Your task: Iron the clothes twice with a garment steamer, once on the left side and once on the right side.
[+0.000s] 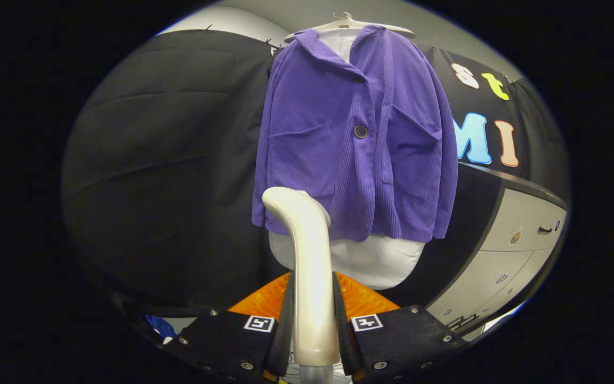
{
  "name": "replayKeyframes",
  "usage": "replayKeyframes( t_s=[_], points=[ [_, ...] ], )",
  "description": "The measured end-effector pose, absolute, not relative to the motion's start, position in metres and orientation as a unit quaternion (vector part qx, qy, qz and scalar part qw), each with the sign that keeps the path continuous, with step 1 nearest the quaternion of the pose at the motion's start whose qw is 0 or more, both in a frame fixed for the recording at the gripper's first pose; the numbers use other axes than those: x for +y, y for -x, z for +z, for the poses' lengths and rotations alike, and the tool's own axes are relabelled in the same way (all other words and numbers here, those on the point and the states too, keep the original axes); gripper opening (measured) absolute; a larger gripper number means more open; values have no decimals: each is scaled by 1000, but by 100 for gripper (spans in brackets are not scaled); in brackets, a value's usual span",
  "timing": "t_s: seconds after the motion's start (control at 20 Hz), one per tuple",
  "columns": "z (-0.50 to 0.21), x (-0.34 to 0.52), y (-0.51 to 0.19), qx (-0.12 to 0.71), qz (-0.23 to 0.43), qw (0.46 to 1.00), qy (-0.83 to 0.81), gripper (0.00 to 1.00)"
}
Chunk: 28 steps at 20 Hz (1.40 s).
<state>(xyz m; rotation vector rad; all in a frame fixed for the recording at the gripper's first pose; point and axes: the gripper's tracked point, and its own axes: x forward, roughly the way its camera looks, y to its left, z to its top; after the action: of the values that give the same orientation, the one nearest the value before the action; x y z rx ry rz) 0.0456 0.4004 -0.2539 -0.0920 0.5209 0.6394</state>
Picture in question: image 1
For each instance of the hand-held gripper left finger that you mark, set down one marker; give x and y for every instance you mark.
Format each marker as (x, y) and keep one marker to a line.
(232, 341)

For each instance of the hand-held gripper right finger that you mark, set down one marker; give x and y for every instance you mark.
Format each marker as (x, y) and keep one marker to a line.
(397, 341)

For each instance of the white garment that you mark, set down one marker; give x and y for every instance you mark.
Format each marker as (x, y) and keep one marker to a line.
(371, 261)

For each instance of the white garment steamer head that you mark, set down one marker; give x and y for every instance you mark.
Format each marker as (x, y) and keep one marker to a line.
(312, 277)

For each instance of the purple jacket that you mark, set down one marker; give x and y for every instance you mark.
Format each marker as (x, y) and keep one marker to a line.
(392, 160)

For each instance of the white clothes hanger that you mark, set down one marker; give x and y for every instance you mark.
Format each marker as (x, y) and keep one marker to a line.
(339, 24)

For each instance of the small blue piece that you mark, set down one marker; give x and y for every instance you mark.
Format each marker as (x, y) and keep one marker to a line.
(160, 326)

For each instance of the grey cabinet with dark top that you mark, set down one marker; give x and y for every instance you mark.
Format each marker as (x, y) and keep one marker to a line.
(504, 256)

